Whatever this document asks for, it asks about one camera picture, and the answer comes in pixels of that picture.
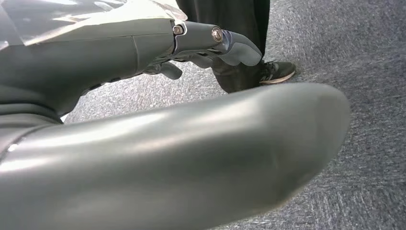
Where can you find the person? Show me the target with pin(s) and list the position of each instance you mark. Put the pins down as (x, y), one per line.
(241, 16)

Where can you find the robot left arm ribbed sleeve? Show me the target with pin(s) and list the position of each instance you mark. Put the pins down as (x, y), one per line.
(16, 122)

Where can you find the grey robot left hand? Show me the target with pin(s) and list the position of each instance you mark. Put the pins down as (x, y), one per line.
(190, 158)

